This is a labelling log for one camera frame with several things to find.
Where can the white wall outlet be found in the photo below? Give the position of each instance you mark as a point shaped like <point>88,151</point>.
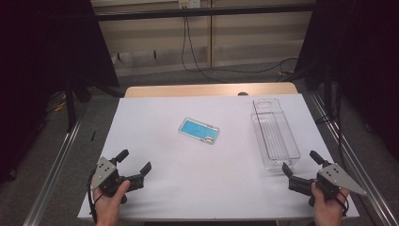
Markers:
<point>189,3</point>

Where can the wooden table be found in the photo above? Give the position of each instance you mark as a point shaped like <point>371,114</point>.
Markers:
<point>188,90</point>

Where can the white table sheet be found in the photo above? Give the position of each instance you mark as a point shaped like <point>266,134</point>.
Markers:
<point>194,182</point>

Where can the wooden wall post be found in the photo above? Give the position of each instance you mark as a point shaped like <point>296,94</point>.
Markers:
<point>210,31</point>

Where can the dark table grommet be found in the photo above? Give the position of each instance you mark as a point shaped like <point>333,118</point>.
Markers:
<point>243,93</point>

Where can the black stand leg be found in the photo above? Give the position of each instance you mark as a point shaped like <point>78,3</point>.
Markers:
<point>70,106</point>

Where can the black horizontal bar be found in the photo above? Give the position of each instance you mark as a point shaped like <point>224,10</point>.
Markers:
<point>204,12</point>

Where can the person's left hand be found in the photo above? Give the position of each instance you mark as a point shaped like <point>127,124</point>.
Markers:
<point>108,208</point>

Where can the person's right hand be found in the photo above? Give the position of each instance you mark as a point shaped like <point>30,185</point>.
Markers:
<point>327,212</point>

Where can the metal floor rail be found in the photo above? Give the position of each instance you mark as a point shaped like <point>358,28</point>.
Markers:
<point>360,169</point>
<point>53,175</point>

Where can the black curtain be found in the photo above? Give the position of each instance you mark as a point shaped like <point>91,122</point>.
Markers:
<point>47,62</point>
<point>360,62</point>

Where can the clear plastic box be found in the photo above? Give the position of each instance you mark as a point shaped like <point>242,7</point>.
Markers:
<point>274,135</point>

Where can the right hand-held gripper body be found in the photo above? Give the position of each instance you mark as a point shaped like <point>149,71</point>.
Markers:
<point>335,177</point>

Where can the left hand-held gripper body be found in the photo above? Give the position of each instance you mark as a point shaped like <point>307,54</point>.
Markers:
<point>105,172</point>

